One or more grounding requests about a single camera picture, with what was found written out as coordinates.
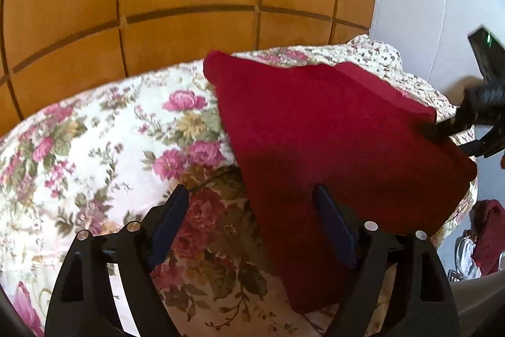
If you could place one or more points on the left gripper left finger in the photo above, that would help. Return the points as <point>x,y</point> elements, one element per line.
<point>82,302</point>

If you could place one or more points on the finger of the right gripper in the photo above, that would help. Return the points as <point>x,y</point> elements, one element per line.
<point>447,128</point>
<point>488,146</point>

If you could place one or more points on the dark red embroidered sweater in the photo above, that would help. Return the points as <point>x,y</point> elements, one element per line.
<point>345,129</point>

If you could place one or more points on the white cloth on floor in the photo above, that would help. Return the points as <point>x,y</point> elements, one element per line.
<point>465,268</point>

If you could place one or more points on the dark red garment on floor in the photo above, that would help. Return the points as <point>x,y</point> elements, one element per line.
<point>488,225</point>

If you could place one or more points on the floral bed cover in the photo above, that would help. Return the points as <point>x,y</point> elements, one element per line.
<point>103,158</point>

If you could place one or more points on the small-print floral pillow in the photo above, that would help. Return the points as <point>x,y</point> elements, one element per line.
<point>376,57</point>

